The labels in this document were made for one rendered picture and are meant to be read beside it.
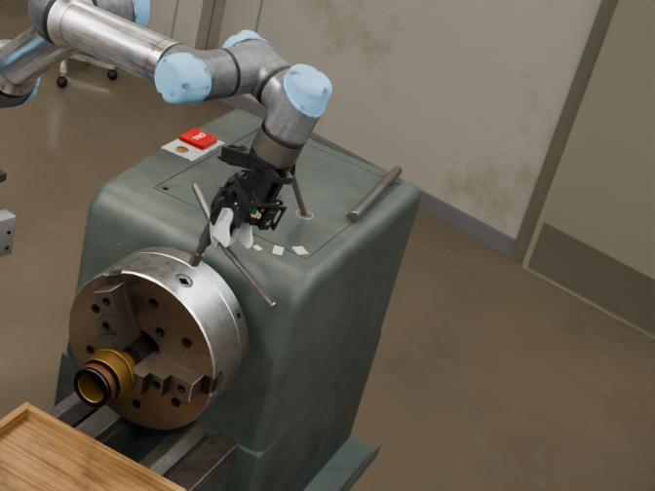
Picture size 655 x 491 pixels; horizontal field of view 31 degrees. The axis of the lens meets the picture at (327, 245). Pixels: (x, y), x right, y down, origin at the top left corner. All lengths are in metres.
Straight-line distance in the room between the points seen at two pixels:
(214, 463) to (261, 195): 0.64
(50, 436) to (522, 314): 2.89
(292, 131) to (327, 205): 0.62
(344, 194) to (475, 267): 2.61
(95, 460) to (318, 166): 0.80
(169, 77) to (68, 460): 0.79
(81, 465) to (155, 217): 0.47
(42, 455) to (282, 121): 0.79
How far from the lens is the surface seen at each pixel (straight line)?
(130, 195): 2.31
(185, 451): 2.33
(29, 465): 2.21
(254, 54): 1.85
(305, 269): 2.18
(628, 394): 4.61
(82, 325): 2.23
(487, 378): 4.37
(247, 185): 1.91
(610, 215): 4.94
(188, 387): 2.09
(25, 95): 2.50
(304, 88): 1.79
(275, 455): 2.44
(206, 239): 2.04
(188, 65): 1.76
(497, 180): 5.18
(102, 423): 2.35
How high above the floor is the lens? 2.35
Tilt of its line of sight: 29 degrees down
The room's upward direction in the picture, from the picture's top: 15 degrees clockwise
